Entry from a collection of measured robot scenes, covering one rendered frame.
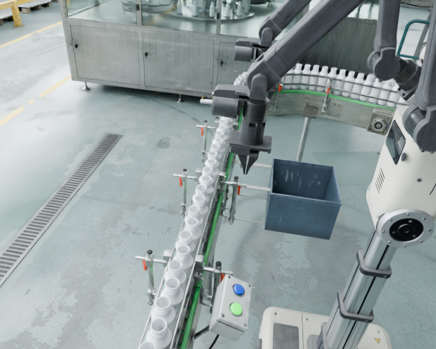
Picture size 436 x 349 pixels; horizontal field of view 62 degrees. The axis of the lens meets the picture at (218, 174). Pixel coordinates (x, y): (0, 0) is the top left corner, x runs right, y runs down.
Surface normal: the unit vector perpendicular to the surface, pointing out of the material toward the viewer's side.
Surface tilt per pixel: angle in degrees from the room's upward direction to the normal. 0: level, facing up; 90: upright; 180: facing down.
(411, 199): 101
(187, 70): 90
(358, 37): 90
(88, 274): 0
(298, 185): 90
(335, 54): 90
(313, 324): 0
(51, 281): 0
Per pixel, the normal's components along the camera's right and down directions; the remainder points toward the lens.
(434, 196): -0.17, 0.69
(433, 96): -0.21, 0.33
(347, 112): -0.45, 0.47
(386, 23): -0.18, 0.52
